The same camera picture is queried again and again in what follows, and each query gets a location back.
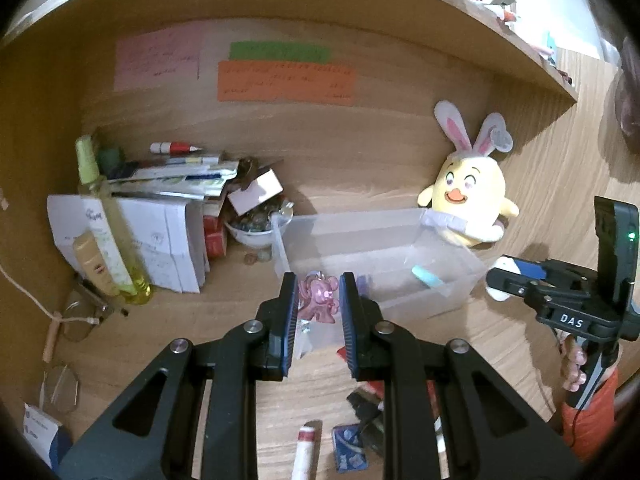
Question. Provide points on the yellow-green spray bottle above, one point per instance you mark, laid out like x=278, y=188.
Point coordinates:
x=112, y=235

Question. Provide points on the person's right forearm orange sleeve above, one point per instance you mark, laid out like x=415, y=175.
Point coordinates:
x=592, y=420

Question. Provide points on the person's right hand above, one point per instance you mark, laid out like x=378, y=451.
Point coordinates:
x=572, y=360

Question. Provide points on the small red carton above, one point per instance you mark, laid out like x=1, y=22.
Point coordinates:
x=215, y=240

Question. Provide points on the white tube red band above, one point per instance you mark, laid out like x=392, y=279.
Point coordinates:
x=303, y=452

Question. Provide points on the blue printed packet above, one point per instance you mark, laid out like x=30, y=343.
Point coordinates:
x=350, y=447

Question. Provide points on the stack of white cartons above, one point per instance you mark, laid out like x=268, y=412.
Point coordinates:
x=160, y=240

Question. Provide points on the small teal eraser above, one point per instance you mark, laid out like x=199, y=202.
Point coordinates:
x=426, y=277

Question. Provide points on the wooden stick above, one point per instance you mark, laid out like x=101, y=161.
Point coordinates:
x=51, y=340

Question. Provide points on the white and blue carton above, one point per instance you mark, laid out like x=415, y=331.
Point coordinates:
x=42, y=430

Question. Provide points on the pink paper note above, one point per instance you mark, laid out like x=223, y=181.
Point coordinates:
x=157, y=57

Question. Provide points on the green paper note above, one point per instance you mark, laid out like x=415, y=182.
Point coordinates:
x=280, y=52

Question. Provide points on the clear plastic storage box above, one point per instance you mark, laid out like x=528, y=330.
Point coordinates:
x=380, y=250

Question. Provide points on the orange paper note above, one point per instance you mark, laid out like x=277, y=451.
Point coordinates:
x=285, y=82

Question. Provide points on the white bowl of beads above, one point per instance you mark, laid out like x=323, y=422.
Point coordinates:
x=255, y=230

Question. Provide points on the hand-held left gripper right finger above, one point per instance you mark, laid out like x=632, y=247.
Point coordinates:
x=348, y=322

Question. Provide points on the beige cosmetic tube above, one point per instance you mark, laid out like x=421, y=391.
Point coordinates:
x=95, y=265

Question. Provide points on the small coins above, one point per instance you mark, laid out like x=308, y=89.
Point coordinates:
x=250, y=258

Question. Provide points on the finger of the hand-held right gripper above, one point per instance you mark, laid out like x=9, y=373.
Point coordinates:
x=507, y=282
x=532, y=269

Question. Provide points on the yellow chick plush bunny ears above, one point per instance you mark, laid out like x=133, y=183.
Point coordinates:
x=470, y=185

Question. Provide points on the pink bear charm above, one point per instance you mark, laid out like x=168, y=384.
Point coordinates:
x=320, y=297

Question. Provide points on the pink and white small box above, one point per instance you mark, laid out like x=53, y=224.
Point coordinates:
x=255, y=190

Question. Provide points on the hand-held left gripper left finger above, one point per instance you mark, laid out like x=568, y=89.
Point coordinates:
x=290, y=322

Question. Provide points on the red and white marker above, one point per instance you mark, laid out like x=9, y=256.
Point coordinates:
x=175, y=148

